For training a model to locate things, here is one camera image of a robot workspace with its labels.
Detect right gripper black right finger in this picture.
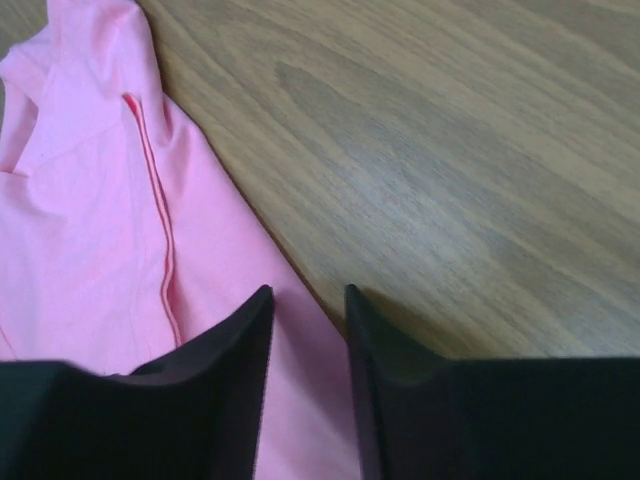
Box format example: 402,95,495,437
345,285,639,479

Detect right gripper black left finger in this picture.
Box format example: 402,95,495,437
1,286,274,479

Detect pink t shirt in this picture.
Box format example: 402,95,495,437
1,1,360,479

